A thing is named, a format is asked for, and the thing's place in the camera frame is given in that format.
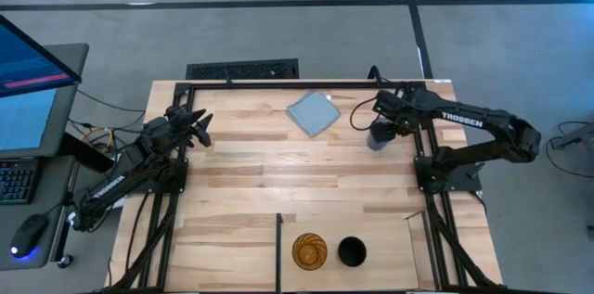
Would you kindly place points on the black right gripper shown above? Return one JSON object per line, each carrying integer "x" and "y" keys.
{"x": 394, "y": 107}

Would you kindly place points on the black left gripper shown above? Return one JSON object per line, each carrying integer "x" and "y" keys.
{"x": 171, "y": 127}

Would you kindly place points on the blue translucent cup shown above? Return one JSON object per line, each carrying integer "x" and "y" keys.
{"x": 375, "y": 145}

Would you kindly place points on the black cup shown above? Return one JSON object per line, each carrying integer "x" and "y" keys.
{"x": 352, "y": 251}

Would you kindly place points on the amber ribbed glass cup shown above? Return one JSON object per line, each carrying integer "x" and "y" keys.
{"x": 309, "y": 251}

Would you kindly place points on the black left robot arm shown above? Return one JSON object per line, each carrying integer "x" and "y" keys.
{"x": 111, "y": 186}

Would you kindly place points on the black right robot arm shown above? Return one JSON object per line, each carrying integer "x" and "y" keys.
{"x": 464, "y": 120}

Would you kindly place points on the black floor vent grille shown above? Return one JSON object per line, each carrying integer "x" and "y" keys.
{"x": 241, "y": 70}

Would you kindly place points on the folded grey cloth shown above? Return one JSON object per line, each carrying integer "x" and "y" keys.
{"x": 313, "y": 113}

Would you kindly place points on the grey desk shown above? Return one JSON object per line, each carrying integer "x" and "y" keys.
{"x": 69, "y": 99}

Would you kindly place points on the computer monitor with blue screen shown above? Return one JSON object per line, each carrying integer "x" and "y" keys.
{"x": 28, "y": 71}

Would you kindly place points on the black keyboard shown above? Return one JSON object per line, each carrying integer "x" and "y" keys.
{"x": 16, "y": 180}

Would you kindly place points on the black desk caster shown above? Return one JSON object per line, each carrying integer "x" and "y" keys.
{"x": 65, "y": 261}

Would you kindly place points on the black computer mouse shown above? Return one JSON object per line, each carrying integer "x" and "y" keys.
{"x": 29, "y": 234}

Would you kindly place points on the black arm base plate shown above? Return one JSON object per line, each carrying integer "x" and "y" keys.
{"x": 457, "y": 178}
{"x": 162, "y": 182}

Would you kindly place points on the black aluminium table frame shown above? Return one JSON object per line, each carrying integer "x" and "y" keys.
{"x": 301, "y": 85}

